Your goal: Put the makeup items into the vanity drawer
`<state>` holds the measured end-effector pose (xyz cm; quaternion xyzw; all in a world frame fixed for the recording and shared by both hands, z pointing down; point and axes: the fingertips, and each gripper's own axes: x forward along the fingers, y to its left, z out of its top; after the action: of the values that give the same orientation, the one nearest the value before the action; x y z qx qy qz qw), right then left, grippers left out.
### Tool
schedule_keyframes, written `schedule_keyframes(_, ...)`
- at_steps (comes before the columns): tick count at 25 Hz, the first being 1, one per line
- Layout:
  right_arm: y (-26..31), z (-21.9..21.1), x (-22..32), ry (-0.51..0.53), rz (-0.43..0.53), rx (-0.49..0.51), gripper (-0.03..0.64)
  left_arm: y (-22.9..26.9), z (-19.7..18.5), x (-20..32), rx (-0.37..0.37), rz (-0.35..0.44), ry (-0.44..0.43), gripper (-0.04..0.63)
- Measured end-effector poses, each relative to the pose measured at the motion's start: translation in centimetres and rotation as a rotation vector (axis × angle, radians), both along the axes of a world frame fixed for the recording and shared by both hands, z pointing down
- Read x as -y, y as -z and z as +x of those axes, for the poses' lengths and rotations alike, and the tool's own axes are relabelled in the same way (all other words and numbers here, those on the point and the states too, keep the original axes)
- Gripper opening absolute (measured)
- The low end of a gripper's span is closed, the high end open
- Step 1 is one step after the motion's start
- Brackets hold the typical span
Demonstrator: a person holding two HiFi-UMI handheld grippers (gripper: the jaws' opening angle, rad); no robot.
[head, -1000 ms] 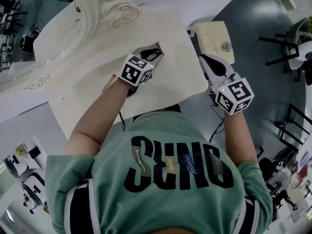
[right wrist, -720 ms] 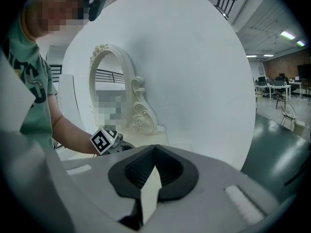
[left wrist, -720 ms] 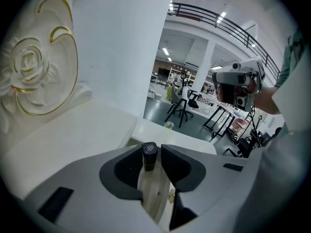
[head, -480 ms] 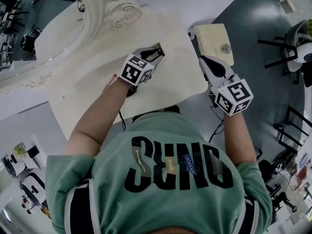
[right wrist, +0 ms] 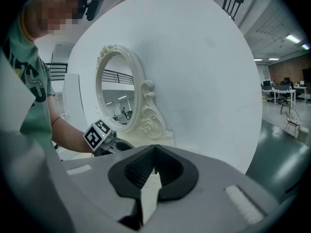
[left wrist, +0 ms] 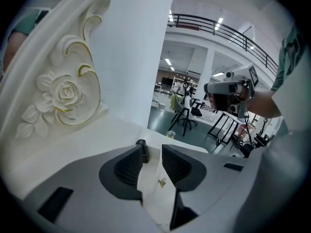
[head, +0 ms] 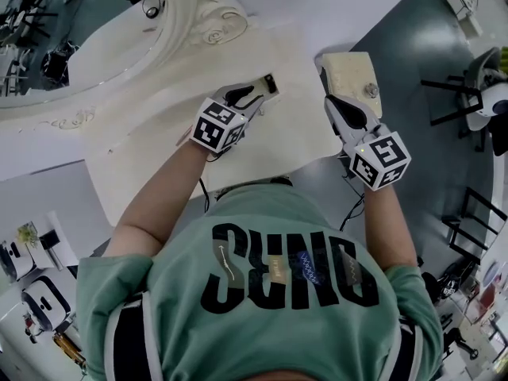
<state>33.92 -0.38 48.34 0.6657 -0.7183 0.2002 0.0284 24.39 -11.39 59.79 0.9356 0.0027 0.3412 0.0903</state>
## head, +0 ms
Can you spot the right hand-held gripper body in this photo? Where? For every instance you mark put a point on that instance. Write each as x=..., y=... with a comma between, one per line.
x=381, y=161

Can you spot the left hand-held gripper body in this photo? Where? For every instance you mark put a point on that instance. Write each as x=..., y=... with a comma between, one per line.
x=218, y=125

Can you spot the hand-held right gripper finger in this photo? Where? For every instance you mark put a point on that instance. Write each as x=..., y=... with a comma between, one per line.
x=351, y=115
x=337, y=133

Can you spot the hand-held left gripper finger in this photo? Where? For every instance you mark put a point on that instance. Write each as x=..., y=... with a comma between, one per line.
x=234, y=93
x=255, y=105

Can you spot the person's right forearm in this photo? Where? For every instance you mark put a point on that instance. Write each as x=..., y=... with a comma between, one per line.
x=387, y=228

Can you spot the person's left forearm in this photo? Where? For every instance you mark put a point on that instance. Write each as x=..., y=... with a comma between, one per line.
x=158, y=205

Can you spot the white ornate dressing table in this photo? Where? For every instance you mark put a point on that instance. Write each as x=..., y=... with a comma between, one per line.
x=285, y=133

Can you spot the small glass bottle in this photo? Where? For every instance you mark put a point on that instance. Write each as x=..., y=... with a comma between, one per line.
x=371, y=89

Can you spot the cream upholstered stool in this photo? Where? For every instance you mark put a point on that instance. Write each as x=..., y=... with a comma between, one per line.
x=349, y=74

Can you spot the white round robot head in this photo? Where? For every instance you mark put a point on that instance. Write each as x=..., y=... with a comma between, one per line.
x=492, y=101

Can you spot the grey black-legged chair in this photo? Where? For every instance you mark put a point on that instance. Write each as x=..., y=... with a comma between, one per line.
x=482, y=66

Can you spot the oval white framed mirror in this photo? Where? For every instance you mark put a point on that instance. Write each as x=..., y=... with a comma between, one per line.
x=99, y=34

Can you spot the yellow green panel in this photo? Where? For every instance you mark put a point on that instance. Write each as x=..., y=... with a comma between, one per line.
x=504, y=60

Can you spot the white shelf unit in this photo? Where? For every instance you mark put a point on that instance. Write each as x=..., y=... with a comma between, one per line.
x=65, y=252

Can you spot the black box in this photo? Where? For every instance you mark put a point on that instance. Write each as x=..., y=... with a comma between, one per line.
x=49, y=239

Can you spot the green printed t-shirt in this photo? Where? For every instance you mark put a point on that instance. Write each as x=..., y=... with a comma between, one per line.
x=258, y=332

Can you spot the green potted plant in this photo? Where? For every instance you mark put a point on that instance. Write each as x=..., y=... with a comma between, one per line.
x=28, y=234

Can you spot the white black-faced machine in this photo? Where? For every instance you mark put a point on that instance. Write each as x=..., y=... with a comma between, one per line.
x=16, y=264
x=47, y=304

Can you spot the black metal frame rack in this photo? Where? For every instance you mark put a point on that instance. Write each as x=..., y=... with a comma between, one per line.
x=456, y=222

